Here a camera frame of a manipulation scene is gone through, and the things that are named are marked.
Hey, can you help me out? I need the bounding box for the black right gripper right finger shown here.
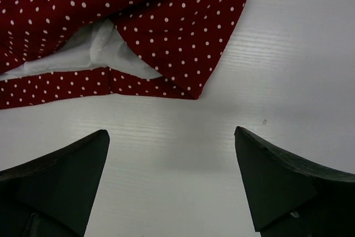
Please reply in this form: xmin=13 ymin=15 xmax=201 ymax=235
xmin=235 ymin=127 xmax=354 ymax=236

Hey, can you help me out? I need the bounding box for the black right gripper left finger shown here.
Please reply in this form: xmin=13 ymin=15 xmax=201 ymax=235
xmin=1 ymin=129 xmax=110 ymax=236

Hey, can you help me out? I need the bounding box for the red polka dot skirt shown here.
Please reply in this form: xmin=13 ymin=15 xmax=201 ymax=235
xmin=1 ymin=0 xmax=247 ymax=109

